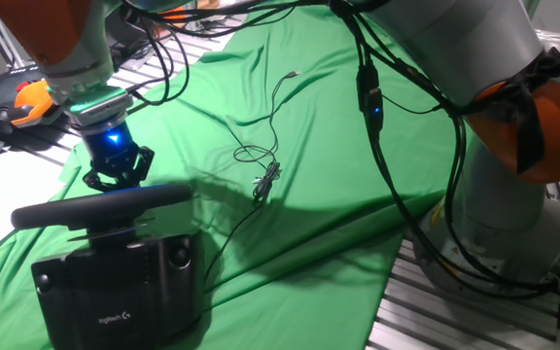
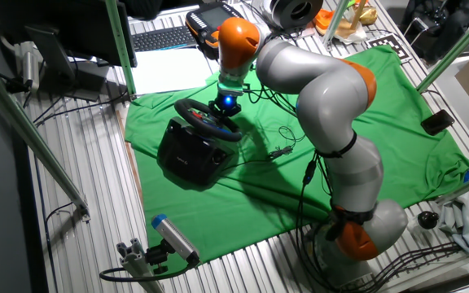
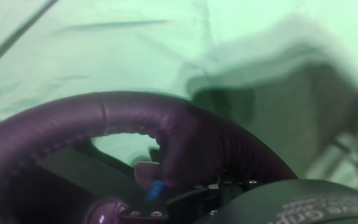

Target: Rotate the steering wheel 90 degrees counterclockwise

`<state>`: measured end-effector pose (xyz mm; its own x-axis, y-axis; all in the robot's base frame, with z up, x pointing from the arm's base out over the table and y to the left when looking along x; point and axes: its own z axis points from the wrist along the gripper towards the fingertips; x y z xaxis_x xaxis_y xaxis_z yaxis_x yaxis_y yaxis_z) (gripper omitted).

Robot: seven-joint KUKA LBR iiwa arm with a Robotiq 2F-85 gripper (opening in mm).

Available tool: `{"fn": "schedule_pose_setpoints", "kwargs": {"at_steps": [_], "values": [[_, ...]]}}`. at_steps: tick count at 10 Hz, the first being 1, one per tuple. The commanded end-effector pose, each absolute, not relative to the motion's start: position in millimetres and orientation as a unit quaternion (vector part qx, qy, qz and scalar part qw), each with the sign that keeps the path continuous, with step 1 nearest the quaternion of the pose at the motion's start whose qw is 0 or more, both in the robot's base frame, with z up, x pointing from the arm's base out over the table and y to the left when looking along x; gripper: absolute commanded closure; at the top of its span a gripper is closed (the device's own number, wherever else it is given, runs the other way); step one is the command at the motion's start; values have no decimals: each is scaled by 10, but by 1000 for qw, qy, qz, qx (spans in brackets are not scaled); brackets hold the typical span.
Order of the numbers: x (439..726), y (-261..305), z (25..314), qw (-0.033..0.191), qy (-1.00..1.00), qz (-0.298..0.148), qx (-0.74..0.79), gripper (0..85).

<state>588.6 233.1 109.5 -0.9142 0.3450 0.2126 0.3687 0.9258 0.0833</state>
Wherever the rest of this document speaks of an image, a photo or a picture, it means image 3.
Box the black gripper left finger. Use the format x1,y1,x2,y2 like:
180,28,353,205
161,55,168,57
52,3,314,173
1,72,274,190
118,184,221,224

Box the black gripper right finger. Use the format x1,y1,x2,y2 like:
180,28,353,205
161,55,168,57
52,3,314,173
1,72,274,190
219,172,261,205

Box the green cloth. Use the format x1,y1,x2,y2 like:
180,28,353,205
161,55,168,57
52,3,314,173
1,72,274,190
0,0,358,194

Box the black leather steering wheel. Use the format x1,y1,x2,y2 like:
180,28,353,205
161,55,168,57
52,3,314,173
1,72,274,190
0,91,298,224

